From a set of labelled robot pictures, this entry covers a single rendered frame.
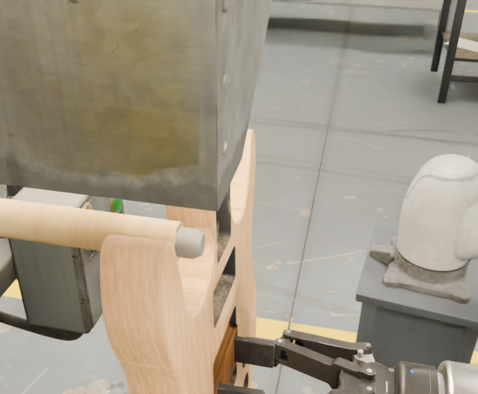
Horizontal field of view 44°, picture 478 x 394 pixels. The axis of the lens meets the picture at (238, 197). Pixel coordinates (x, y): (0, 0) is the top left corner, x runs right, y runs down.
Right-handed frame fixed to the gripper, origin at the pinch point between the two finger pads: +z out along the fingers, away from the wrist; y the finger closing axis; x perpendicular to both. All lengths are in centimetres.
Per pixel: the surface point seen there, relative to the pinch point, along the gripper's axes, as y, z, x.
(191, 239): -8.3, 1.6, 19.8
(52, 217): -8.4, 13.0, 20.3
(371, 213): 214, -23, -82
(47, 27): -25.3, 2.3, 38.1
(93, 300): 16.6, 23.0, -6.2
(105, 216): -7.7, 8.8, 20.6
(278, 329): 127, 9, -91
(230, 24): -23.0, -4.4, 38.3
